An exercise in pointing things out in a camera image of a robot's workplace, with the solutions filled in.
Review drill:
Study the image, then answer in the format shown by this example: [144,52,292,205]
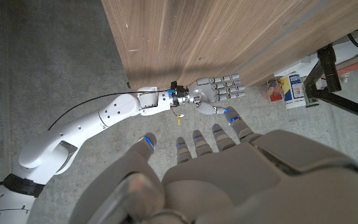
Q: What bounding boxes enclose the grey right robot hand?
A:
[188,73,247,116]

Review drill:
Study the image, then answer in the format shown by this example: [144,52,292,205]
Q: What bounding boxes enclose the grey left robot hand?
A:
[68,106,358,224]

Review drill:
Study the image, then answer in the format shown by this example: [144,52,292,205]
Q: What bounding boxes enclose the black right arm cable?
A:
[47,90,171,131]

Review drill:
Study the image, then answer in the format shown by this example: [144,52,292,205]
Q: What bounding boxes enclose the flat white box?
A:
[273,55,320,78]

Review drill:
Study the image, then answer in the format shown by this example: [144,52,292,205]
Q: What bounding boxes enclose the white wipes canister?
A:
[279,72,307,110]

